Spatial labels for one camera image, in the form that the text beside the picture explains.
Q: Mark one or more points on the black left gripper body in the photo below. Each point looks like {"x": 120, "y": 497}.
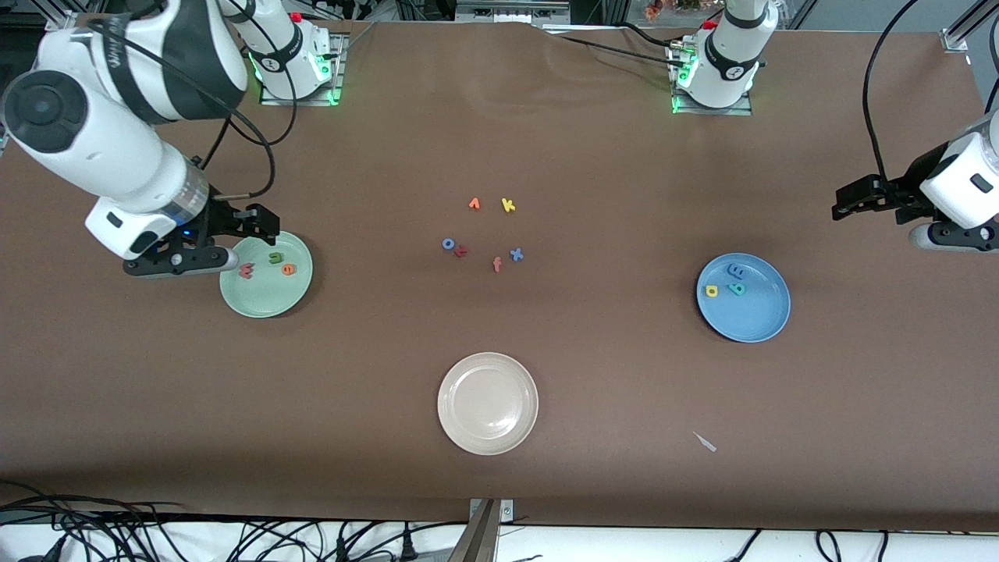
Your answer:
{"x": 905, "y": 188}

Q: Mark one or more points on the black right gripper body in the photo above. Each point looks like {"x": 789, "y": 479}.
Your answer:
{"x": 221, "y": 218}

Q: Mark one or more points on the red foam letter w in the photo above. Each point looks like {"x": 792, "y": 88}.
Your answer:
{"x": 247, "y": 272}

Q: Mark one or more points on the blue foam letter E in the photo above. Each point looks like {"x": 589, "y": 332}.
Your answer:
{"x": 737, "y": 272}

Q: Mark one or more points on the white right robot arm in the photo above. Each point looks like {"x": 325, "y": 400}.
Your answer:
{"x": 109, "y": 148}

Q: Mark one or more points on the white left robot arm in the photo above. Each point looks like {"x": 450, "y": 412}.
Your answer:
{"x": 730, "y": 55}

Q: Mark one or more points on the green plate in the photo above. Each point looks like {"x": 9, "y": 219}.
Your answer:
{"x": 269, "y": 300}

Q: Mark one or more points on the blue plate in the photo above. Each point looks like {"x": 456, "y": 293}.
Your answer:
{"x": 749, "y": 320}

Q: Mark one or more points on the brown table cover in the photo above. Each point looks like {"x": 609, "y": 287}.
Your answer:
{"x": 156, "y": 390}

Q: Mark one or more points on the orange background object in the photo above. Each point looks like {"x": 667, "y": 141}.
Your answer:
{"x": 654, "y": 9}

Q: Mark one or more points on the small white paper scrap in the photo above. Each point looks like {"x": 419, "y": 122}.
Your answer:
{"x": 706, "y": 443}

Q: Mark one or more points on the beige plate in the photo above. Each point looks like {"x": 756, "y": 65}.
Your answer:
{"x": 488, "y": 406}

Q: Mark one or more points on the grey equipment box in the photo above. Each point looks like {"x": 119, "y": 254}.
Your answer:
{"x": 507, "y": 14}

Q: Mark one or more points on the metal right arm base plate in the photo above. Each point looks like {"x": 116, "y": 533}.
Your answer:
{"x": 273, "y": 101}

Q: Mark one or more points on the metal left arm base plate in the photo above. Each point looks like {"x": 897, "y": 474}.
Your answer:
{"x": 741, "y": 112}

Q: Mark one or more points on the metal post bracket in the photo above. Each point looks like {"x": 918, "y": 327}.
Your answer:
{"x": 484, "y": 538}

